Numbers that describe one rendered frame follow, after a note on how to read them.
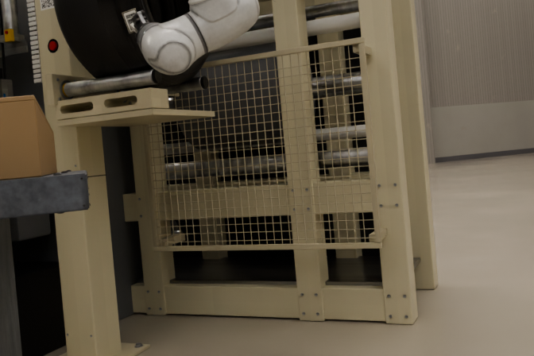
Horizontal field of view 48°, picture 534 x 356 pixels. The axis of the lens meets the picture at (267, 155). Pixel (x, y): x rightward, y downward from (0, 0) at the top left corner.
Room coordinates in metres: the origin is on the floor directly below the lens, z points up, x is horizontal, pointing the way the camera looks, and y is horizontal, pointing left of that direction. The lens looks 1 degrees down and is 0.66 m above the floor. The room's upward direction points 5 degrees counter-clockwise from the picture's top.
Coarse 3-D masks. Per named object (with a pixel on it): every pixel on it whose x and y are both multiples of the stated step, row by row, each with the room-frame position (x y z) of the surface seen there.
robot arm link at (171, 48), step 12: (168, 24) 1.36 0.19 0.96; (180, 24) 1.36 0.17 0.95; (192, 24) 1.36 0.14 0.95; (144, 36) 1.42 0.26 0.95; (156, 36) 1.34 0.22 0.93; (168, 36) 1.32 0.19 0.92; (180, 36) 1.33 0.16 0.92; (192, 36) 1.36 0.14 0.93; (144, 48) 1.37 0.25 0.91; (156, 48) 1.32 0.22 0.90; (168, 48) 1.31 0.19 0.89; (180, 48) 1.31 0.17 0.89; (192, 48) 1.34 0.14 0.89; (204, 48) 1.39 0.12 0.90; (156, 60) 1.33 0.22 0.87; (168, 60) 1.31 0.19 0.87; (180, 60) 1.32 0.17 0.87; (192, 60) 1.35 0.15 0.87; (168, 72) 1.33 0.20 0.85; (180, 72) 1.34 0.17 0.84
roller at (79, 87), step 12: (132, 72) 1.80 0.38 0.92; (144, 72) 1.77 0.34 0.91; (156, 72) 1.77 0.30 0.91; (72, 84) 1.88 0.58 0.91; (84, 84) 1.86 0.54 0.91; (96, 84) 1.84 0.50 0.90; (108, 84) 1.82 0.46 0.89; (120, 84) 1.81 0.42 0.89; (132, 84) 1.79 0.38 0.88; (144, 84) 1.78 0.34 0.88; (72, 96) 1.91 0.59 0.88
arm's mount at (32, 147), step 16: (16, 96) 0.69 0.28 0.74; (32, 96) 0.69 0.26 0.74; (0, 112) 0.68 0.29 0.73; (16, 112) 0.69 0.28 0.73; (32, 112) 0.69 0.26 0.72; (0, 128) 0.68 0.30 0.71; (16, 128) 0.69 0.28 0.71; (32, 128) 0.69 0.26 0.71; (48, 128) 0.93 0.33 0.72; (0, 144) 0.68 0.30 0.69; (16, 144) 0.69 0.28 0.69; (32, 144) 0.69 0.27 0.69; (48, 144) 0.89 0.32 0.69; (0, 160) 0.68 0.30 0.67; (16, 160) 0.69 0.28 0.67; (32, 160) 0.69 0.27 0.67; (48, 160) 0.85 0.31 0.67; (0, 176) 0.68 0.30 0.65; (16, 176) 0.69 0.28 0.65; (32, 176) 0.69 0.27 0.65
